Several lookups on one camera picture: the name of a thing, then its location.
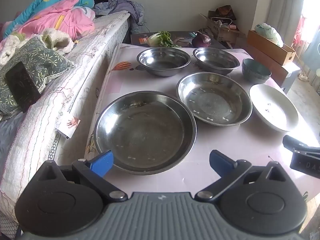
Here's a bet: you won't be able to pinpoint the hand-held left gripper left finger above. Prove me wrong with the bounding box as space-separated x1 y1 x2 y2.
37 150 128 202

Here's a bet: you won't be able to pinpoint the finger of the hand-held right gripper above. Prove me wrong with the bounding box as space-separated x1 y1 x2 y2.
282 135 320 153

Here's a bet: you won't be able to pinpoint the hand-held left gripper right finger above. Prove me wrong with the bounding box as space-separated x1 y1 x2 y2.
195 149 287 202

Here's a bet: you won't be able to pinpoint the white ceramic plate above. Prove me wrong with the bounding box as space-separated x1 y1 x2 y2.
249 84 299 132

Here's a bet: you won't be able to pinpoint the large steel plate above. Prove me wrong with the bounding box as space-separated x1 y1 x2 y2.
94 91 197 175

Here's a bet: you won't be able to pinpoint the medium steel plate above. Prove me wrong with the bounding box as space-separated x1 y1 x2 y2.
176 72 253 127

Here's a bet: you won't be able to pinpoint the teal ceramic bowl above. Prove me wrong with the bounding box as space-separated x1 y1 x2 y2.
242 58 272 84

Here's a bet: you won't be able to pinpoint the steel bowl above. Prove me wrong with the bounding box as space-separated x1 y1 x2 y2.
193 47 240 76
136 47 191 77

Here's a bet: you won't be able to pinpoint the photo card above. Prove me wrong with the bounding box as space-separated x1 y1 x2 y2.
54 112 81 139

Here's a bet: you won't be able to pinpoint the large wood print carton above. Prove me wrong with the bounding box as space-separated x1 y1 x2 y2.
237 37 300 94

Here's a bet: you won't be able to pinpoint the hanging blue blanket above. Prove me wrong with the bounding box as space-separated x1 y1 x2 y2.
304 30 320 68

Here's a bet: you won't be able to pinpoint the grey blue sheet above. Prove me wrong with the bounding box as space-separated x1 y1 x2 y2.
0 117 24 170

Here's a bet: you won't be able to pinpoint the wooden box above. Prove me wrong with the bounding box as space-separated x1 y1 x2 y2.
247 29 297 66

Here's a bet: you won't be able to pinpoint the black phone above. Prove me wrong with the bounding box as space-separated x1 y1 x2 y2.
5 61 42 113

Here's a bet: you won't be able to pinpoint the hanging pink clothes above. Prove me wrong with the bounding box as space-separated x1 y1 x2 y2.
296 15 308 60

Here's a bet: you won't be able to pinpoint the white plastic bag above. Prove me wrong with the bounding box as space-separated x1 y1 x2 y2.
254 23 284 47

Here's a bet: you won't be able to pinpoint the white quilted mattress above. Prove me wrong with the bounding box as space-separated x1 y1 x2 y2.
0 10 132 230

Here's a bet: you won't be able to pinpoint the green leaf print pillow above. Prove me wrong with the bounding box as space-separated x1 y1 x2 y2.
0 37 75 115

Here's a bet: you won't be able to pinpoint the open cardboard box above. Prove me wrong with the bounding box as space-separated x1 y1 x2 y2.
200 10 247 43

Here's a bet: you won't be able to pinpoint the white fluffy garment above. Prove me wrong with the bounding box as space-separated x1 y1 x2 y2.
0 27 74 65

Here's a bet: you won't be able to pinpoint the napa cabbage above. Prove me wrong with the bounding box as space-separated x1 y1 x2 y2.
147 31 180 48

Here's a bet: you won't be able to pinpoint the pink and teal quilt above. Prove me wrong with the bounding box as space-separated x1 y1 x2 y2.
4 0 95 42

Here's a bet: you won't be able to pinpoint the brown paper bag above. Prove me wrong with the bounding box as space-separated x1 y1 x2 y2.
215 5 237 20

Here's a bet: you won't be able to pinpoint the grey clothes pile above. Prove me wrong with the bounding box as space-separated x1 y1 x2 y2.
94 0 145 33

